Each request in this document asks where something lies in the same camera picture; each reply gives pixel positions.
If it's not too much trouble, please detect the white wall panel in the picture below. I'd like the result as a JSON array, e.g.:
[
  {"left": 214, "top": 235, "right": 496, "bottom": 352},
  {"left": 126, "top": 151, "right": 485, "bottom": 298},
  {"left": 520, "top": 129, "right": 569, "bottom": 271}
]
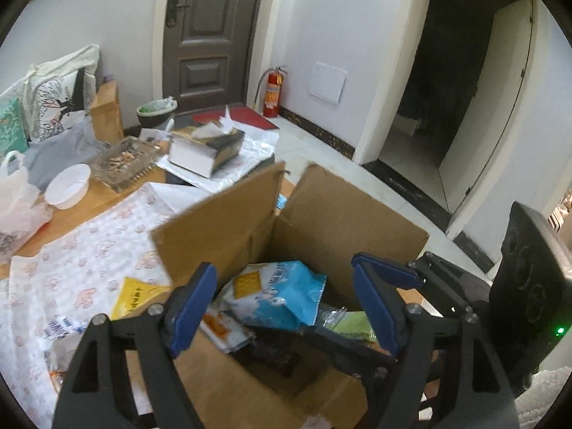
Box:
[{"left": 308, "top": 62, "right": 347, "bottom": 105}]

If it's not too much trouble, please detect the green rimmed trash bin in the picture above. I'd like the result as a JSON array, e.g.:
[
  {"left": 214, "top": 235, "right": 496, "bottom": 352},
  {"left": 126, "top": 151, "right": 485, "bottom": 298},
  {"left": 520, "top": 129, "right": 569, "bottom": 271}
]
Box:
[{"left": 136, "top": 97, "right": 178, "bottom": 129}]

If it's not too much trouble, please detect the white black-tree cushion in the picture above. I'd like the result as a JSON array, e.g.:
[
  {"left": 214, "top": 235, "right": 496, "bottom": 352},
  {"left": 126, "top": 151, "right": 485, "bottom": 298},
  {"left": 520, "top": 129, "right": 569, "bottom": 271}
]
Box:
[{"left": 30, "top": 68, "right": 86, "bottom": 142}]

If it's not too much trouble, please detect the red fire extinguisher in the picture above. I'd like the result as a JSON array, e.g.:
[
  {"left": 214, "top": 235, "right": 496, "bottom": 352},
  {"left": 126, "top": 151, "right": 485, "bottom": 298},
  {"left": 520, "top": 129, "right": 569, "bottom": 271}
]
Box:
[{"left": 252, "top": 65, "right": 288, "bottom": 118}]

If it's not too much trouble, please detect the blue brown chocolate bar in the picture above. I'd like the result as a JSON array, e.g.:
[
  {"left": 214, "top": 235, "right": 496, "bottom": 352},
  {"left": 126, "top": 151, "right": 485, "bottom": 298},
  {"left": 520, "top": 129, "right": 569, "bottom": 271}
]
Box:
[{"left": 234, "top": 338, "right": 301, "bottom": 378}]

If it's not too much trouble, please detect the glass ashtray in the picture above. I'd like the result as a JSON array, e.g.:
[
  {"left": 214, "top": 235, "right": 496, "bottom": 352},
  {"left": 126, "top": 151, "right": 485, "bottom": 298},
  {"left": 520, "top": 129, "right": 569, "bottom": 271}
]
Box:
[{"left": 88, "top": 137, "right": 164, "bottom": 193}]

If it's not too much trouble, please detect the yellow snack packet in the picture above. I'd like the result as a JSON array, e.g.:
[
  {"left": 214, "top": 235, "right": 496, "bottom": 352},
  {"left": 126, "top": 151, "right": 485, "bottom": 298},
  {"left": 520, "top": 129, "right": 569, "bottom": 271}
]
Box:
[{"left": 110, "top": 277, "right": 171, "bottom": 321}]

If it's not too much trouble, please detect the white blue packet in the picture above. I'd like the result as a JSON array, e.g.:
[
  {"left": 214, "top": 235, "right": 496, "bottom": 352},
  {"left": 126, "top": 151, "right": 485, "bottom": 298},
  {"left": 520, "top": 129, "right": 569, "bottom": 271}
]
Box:
[{"left": 41, "top": 315, "right": 87, "bottom": 341}]

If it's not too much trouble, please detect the pink patterned tablecloth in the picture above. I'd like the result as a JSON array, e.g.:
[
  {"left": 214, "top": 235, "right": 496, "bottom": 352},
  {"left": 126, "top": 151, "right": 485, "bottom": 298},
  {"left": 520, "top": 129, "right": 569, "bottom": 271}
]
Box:
[{"left": 1, "top": 183, "right": 208, "bottom": 428}]

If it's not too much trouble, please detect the dark brown door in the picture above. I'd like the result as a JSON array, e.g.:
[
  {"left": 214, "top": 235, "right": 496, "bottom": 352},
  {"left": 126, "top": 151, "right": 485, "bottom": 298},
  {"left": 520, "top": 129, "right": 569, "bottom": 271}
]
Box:
[{"left": 163, "top": 0, "right": 260, "bottom": 112}]

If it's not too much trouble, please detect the white printed plastic bag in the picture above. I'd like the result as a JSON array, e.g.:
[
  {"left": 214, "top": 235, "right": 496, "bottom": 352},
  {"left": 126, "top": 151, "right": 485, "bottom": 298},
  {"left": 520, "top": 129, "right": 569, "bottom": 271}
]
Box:
[{"left": 0, "top": 150, "right": 52, "bottom": 265}]

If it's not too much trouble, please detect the blue biscuit packet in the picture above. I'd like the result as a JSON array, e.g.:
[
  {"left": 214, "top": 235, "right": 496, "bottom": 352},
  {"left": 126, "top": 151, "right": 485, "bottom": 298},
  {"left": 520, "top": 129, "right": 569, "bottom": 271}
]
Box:
[{"left": 215, "top": 261, "right": 327, "bottom": 331}]

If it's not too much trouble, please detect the orange sausage snack packet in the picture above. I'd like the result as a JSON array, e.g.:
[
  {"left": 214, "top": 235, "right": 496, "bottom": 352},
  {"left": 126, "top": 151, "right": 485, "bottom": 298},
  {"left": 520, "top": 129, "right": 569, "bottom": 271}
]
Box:
[{"left": 49, "top": 369, "right": 67, "bottom": 393}]

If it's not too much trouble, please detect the green candy stick pack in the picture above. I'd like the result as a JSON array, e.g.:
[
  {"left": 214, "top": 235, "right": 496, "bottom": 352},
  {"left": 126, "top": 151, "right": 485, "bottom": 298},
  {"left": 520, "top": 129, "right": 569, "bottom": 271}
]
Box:
[{"left": 316, "top": 304, "right": 376, "bottom": 343}]

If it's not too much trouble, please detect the tissue box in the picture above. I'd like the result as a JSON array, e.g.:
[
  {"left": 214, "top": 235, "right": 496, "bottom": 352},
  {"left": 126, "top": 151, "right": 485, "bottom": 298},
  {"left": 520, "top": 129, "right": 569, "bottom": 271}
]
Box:
[{"left": 168, "top": 107, "right": 245, "bottom": 178}]

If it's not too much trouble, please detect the red door mat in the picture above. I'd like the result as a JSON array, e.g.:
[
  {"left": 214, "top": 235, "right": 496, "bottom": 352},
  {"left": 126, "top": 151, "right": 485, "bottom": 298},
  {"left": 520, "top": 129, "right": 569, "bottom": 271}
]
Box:
[{"left": 191, "top": 105, "right": 277, "bottom": 130}]

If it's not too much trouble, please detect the grey sofa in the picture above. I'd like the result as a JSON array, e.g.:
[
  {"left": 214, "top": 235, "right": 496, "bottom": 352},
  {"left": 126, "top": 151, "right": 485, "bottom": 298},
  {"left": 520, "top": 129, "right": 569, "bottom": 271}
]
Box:
[{"left": 1, "top": 44, "right": 109, "bottom": 191}]

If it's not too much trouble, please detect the white plastic bowl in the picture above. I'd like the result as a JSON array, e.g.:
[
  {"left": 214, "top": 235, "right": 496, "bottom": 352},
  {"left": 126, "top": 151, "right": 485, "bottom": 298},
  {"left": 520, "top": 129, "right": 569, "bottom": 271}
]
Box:
[{"left": 45, "top": 164, "right": 91, "bottom": 210}]

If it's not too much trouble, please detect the silver orange snack pouch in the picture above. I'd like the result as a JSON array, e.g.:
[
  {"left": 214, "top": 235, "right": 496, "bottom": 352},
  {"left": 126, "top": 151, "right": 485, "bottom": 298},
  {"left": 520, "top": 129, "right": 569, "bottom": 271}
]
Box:
[{"left": 200, "top": 305, "right": 255, "bottom": 354}]

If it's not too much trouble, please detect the teal tree cushion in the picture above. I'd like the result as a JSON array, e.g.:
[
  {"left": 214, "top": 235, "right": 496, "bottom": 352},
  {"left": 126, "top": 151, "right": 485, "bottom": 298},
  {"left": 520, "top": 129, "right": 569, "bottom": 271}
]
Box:
[{"left": 0, "top": 98, "right": 28, "bottom": 159}]

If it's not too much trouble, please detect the brown cardboard box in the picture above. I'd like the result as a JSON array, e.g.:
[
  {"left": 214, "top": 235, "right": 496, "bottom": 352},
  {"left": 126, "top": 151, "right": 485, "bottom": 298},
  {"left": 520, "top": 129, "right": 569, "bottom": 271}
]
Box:
[{"left": 151, "top": 165, "right": 429, "bottom": 428}]

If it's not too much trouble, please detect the small cardboard box by sofa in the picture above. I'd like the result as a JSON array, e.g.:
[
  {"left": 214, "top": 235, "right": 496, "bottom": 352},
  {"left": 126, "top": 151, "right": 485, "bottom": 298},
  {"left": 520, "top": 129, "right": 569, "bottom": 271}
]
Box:
[{"left": 90, "top": 80, "right": 124, "bottom": 144}]

